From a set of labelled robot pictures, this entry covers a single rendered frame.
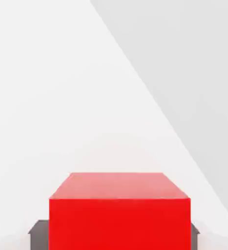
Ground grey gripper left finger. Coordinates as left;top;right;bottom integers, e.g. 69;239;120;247
27;219;50;250

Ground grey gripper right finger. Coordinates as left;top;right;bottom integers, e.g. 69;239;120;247
190;222;201;250

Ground small red cube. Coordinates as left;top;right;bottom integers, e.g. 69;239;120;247
48;172;192;250

